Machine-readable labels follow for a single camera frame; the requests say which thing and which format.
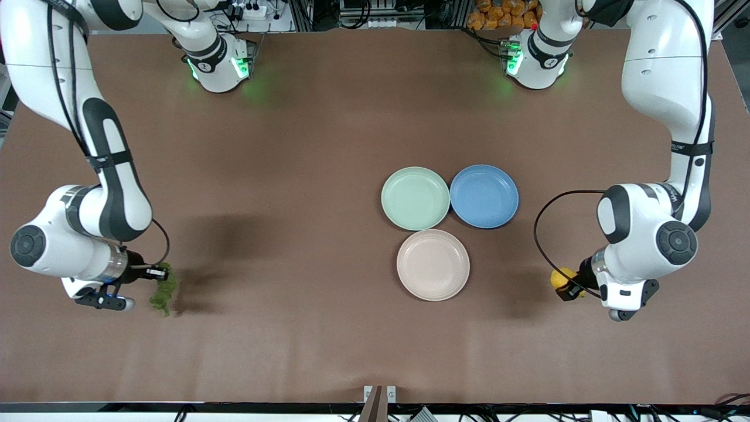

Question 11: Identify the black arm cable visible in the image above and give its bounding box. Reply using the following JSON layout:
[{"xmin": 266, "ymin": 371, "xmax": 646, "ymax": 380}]
[
  {"xmin": 46, "ymin": 0, "xmax": 171, "ymax": 270},
  {"xmin": 533, "ymin": 0, "xmax": 716, "ymax": 300}
]

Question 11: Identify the blue plate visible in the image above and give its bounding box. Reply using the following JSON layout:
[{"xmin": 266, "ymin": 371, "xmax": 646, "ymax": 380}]
[{"xmin": 449, "ymin": 164, "xmax": 520, "ymax": 229}]

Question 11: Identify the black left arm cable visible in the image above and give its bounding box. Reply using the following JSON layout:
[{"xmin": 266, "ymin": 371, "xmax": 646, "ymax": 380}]
[{"xmin": 533, "ymin": 0, "xmax": 716, "ymax": 300}]

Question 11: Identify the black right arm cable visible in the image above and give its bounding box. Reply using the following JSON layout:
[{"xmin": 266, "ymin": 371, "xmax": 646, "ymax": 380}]
[{"xmin": 46, "ymin": 0, "xmax": 171, "ymax": 270}]

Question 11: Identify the orange snack bag pile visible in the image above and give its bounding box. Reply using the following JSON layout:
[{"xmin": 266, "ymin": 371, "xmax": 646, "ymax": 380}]
[{"xmin": 467, "ymin": 0, "xmax": 541, "ymax": 31}]

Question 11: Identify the mint green plate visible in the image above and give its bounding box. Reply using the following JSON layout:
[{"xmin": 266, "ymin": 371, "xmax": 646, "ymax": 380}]
[{"xmin": 381, "ymin": 166, "xmax": 451, "ymax": 231}]

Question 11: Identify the aluminium frame profile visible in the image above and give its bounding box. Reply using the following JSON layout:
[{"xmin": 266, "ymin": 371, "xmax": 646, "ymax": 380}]
[{"xmin": 712, "ymin": 0, "xmax": 750, "ymax": 42}]

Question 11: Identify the metal table edge bracket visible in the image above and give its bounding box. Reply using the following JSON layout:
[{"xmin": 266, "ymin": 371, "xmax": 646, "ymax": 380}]
[{"xmin": 363, "ymin": 385, "xmax": 397, "ymax": 422}]

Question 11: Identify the green lettuce leaf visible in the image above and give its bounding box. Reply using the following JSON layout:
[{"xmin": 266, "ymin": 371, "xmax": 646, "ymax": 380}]
[{"xmin": 149, "ymin": 262, "xmax": 177, "ymax": 318}]

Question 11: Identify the off-white plate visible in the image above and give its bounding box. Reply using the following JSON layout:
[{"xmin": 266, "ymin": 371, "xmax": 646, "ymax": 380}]
[{"xmin": 396, "ymin": 229, "xmax": 471, "ymax": 302}]

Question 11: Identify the yellow lemon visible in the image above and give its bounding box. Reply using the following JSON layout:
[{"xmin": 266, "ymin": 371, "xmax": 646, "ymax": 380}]
[{"xmin": 550, "ymin": 267, "xmax": 581, "ymax": 292}]

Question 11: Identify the white power strip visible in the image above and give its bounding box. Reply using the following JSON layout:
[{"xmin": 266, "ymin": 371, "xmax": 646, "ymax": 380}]
[{"xmin": 226, "ymin": 0, "xmax": 276, "ymax": 19}]

